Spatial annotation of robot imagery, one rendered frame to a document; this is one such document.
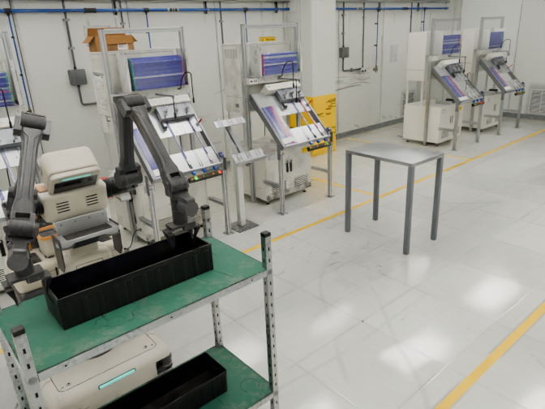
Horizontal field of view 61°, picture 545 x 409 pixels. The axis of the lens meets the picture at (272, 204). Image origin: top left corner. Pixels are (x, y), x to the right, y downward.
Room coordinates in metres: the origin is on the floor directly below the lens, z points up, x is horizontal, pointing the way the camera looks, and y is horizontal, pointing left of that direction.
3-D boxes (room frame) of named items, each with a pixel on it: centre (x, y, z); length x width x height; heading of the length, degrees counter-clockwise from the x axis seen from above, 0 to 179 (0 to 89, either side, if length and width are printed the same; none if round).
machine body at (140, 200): (4.34, 1.11, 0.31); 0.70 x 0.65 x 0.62; 130
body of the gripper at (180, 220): (1.64, 0.36, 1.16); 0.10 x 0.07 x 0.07; 129
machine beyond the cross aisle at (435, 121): (7.55, -2.72, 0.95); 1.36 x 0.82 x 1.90; 40
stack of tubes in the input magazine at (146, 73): (4.28, 0.99, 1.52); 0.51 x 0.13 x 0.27; 130
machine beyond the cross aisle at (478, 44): (8.47, -3.84, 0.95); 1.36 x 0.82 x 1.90; 40
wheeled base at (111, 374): (2.09, 1.01, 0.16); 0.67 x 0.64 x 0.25; 40
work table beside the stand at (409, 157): (3.89, -1.07, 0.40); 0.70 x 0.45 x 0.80; 38
